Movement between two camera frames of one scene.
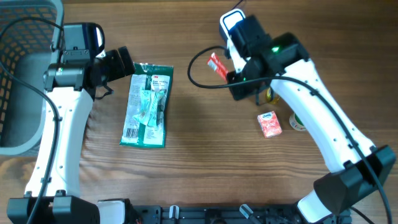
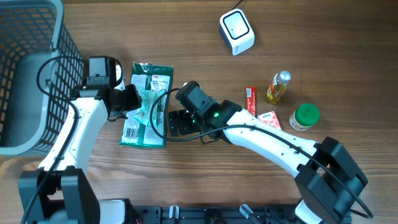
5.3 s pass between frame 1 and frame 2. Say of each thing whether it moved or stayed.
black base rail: stayed
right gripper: moved
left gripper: moved
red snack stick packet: moved
